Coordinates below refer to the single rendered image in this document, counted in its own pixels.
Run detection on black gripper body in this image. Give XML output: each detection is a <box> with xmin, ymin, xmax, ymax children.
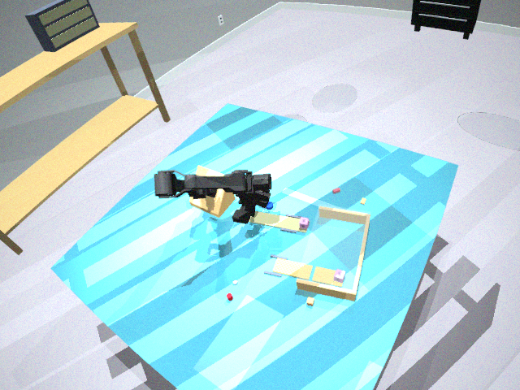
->
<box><xmin>232</xmin><ymin>193</ymin><xmax>253</xmax><ymax>224</ymax></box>

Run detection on purple letter cube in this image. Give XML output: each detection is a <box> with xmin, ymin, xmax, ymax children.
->
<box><xmin>299</xmin><ymin>217</ymin><xmax>310</xmax><ymax>230</ymax></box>

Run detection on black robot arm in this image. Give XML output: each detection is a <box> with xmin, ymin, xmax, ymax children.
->
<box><xmin>154</xmin><ymin>170</ymin><xmax>272</xmax><ymax>208</ymax></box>

